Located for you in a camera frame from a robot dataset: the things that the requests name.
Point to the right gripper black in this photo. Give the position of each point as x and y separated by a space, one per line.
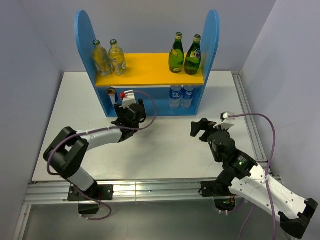
203 124

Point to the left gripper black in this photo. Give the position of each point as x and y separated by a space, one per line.
120 111

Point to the Red Bull can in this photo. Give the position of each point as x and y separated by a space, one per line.
113 95

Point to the clear Chang bottle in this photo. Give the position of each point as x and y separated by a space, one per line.
117 58
101 59

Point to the green Perrier bottle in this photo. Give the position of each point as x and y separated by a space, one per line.
193 58
176 55

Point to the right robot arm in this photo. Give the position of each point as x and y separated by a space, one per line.
243 176

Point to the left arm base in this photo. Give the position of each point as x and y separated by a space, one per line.
91 200

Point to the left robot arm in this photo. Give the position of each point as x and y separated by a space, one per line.
68 149

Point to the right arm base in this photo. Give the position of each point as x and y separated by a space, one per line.
224 200

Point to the blue and yellow shelf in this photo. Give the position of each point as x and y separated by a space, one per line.
149 72

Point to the right Pocari Sweat bottle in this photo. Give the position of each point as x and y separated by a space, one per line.
187 96

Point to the pocari sweat bottle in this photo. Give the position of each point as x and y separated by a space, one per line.
187 96
175 93

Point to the left Pocari Sweat bottle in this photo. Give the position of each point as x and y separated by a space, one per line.
175 93

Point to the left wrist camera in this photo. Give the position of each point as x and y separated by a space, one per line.
128 98

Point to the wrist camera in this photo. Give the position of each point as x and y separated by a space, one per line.
128 98
227 121

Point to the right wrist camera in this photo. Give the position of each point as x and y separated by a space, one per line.
227 121

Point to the right aluminium rail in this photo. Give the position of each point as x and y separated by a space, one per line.
251 125

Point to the aluminium rail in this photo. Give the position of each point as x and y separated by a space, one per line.
251 125
126 191

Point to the front aluminium rail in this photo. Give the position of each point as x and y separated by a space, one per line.
126 191

